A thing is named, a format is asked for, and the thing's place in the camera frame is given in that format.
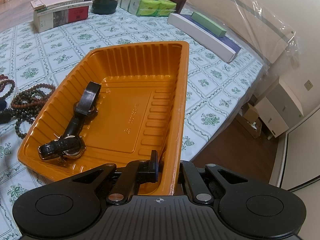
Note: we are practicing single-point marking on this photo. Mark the white box with blue top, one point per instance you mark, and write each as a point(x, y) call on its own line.
point(200, 38)

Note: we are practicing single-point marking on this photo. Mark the wall socket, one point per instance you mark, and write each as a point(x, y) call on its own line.
point(308, 85)

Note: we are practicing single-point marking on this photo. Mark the white door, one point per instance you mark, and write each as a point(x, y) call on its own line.
point(305, 155)

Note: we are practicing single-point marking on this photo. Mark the stack of books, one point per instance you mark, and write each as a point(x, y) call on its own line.
point(75, 15)

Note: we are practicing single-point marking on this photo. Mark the cardboard box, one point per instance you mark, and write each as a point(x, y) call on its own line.
point(251, 115)

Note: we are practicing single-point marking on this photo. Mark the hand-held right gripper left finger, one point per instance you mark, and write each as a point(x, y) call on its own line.
point(155, 167)

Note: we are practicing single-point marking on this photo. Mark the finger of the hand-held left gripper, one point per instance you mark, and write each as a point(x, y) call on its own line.
point(3, 117)

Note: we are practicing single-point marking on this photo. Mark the brown wooden canister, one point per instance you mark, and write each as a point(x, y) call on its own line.
point(177, 0)

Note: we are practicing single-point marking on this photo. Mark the marble window sill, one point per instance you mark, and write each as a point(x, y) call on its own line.
point(15, 12)

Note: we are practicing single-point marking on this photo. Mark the green long box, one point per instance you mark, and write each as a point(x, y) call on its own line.
point(208, 23)

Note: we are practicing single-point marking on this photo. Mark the white nightstand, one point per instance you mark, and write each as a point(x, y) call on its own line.
point(277, 110)

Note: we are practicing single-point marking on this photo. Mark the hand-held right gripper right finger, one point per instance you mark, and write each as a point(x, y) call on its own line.
point(191, 177)

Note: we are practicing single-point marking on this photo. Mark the green tissue pack bundle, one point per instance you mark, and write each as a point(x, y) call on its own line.
point(147, 6)

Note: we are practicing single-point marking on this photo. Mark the orange plastic tray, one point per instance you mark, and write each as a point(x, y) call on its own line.
point(140, 120)

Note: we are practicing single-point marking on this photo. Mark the plastic wrapped white headboard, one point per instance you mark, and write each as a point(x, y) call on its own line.
point(250, 30)

